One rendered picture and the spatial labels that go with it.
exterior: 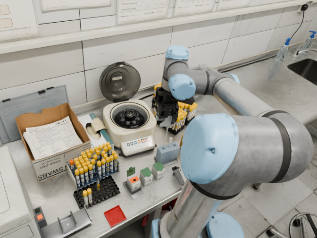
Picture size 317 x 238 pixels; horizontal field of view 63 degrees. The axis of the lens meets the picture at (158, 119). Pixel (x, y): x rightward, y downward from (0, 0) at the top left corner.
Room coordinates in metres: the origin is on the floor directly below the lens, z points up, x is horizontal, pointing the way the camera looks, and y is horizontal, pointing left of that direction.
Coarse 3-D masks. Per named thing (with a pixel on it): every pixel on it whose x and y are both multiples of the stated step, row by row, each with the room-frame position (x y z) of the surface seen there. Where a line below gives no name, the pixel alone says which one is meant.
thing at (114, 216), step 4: (112, 208) 0.50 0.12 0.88; (116, 208) 0.51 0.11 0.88; (120, 208) 0.51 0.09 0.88; (104, 212) 0.48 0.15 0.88; (108, 212) 0.49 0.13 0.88; (112, 212) 0.49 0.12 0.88; (116, 212) 0.49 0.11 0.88; (120, 212) 0.49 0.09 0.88; (108, 216) 0.47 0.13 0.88; (112, 216) 0.47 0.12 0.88; (116, 216) 0.48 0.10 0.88; (120, 216) 0.48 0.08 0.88; (124, 216) 0.48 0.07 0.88; (108, 220) 0.45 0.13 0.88; (112, 220) 0.46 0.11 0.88; (116, 220) 0.46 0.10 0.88; (120, 220) 0.46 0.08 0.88; (124, 220) 0.46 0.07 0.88; (112, 224) 0.44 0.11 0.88; (116, 224) 0.44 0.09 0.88
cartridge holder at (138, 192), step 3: (126, 180) 0.64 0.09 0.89; (123, 183) 0.62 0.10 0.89; (126, 183) 0.61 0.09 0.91; (126, 186) 0.60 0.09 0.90; (126, 189) 0.60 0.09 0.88; (129, 189) 0.59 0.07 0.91; (135, 189) 0.59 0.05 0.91; (138, 189) 0.59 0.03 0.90; (141, 189) 0.60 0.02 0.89; (129, 192) 0.58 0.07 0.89; (132, 192) 0.57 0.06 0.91; (135, 192) 0.59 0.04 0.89; (138, 192) 0.59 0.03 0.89; (141, 192) 0.59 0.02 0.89; (132, 195) 0.57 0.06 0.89; (135, 195) 0.57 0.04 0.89; (138, 195) 0.57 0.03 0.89; (132, 198) 0.56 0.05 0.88
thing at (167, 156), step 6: (168, 144) 0.81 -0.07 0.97; (174, 144) 0.82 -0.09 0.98; (162, 150) 0.77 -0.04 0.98; (168, 150) 0.78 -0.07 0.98; (174, 150) 0.79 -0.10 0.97; (156, 156) 0.78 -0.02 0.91; (162, 156) 0.76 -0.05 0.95; (168, 156) 0.78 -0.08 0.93; (174, 156) 0.80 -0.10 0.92; (162, 162) 0.76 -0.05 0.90; (168, 162) 0.78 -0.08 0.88; (174, 162) 0.78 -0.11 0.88
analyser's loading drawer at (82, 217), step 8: (72, 216) 0.42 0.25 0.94; (80, 216) 0.43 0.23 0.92; (88, 216) 0.44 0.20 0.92; (56, 224) 0.39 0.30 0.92; (64, 224) 0.39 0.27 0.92; (72, 224) 0.40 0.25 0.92; (80, 224) 0.40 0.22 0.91; (48, 232) 0.36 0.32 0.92; (56, 232) 0.36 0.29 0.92; (64, 232) 0.36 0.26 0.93; (72, 232) 0.37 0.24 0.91
